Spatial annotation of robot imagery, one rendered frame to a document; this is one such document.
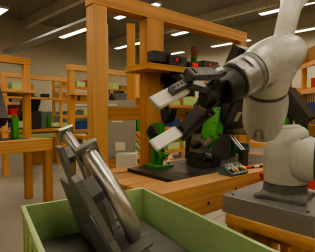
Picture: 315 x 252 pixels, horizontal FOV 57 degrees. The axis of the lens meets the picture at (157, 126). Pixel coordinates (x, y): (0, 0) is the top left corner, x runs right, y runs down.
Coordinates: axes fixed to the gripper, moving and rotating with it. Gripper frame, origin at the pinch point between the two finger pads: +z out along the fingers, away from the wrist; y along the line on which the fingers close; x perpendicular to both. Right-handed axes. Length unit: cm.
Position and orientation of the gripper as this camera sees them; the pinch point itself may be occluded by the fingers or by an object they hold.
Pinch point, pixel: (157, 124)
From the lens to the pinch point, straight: 56.0
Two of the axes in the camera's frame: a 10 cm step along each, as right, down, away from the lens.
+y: 0.2, -6.0, -8.0
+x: 5.8, 6.6, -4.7
